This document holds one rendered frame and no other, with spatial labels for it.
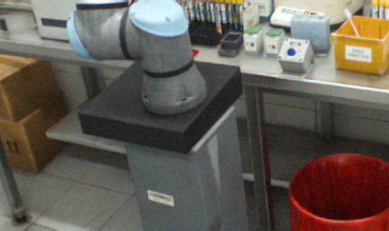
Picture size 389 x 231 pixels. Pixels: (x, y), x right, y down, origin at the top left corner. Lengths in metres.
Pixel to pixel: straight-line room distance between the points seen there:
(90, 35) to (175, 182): 0.39
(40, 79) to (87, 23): 1.62
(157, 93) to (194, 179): 0.21
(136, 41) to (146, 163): 0.31
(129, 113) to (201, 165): 0.20
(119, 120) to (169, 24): 0.26
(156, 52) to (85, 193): 1.58
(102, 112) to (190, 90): 0.22
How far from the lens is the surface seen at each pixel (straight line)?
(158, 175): 1.52
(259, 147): 1.85
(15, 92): 2.96
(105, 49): 1.42
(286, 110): 2.58
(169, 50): 1.37
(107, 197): 2.82
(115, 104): 1.51
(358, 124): 2.49
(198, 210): 1.52
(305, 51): 1.64
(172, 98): 1.41
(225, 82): 1.51
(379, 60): 1.63
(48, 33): 2.13
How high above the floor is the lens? 1.64
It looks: 30 degrees down
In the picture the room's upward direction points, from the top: 6 degrees counter-clockwise
